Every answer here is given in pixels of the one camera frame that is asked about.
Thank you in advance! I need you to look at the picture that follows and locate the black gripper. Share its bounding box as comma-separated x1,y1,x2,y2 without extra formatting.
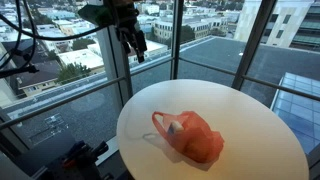
103,0,148,64

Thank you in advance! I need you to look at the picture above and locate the blue and white box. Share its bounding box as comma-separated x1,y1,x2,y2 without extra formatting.
167,121,185,136

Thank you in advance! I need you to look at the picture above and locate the orange plastic bag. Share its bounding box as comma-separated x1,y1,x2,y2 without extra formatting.
151,110,225,164

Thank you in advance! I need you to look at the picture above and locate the wide grey window pillar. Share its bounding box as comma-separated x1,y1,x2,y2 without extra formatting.
96,26,134,105

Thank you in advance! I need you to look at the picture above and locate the vertical dark window mullion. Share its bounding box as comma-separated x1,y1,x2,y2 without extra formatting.
169,0,185,80

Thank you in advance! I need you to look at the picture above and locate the slanted dark window mullion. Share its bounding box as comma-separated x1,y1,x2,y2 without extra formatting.
231,0,278,91

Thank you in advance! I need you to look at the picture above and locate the black mounting equipment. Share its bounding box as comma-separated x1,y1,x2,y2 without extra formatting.
43,139,111,180

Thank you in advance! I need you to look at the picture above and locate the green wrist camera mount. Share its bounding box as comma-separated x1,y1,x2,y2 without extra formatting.
78,3,116,28

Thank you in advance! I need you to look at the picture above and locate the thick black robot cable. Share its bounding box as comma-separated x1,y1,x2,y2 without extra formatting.
0,22,114,42

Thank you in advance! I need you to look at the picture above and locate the long grey window rail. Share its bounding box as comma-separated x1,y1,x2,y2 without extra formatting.
0,75,128,131

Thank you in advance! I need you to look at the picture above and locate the thin black cable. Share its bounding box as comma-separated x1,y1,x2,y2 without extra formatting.
0,0,40,72

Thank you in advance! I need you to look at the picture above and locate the black camera on stand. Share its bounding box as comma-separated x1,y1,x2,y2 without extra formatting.
10,40,38,58

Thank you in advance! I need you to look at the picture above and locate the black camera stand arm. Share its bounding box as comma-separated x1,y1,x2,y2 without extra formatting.
0,64,40,80

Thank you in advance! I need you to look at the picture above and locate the dark window rail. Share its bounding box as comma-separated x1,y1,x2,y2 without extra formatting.
178,57,320,103

